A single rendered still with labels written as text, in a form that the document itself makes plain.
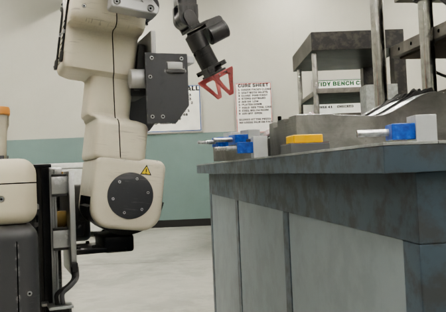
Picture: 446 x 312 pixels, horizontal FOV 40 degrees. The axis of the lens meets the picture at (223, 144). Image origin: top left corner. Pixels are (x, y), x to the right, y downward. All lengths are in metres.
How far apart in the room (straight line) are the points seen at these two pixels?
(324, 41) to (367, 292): 5.23
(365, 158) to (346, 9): 8.41
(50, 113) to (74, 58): 7.58
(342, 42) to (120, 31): 4.83
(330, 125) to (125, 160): 0.47
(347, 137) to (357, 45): 4.80
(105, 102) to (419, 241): 0.86
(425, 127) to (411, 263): 0.33
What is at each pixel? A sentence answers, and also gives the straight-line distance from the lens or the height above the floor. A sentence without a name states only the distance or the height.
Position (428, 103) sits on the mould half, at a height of 0.91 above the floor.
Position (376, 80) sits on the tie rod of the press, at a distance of 2.88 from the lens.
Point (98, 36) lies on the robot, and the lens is 1.46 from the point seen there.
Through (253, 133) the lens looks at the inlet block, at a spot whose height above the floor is 0.87.
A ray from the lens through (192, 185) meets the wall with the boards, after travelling 8.71.
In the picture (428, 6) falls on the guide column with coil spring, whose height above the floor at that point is 1.37.
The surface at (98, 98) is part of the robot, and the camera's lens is 1.45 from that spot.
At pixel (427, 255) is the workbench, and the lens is 0.82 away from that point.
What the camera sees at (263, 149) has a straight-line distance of 1.55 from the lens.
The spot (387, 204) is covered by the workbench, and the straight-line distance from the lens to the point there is 0.90.
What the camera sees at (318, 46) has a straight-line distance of 6.12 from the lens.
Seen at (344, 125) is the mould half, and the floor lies 0.86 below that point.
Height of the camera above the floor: 0.78
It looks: 2 degrees up
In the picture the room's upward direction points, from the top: 2 degrees counter-clockwise
